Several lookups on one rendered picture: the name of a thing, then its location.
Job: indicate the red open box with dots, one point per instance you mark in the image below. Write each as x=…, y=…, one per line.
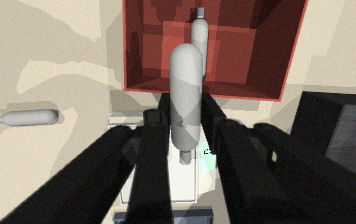
x=250, y=46

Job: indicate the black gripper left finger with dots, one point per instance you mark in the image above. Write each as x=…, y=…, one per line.
x=85, y=189

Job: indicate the grey gas cylinder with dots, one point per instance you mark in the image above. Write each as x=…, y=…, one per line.
x=29, y=117
x=199, y=35
x=185, y=76

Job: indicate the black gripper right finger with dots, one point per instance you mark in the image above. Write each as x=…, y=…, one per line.
x=303, y=183

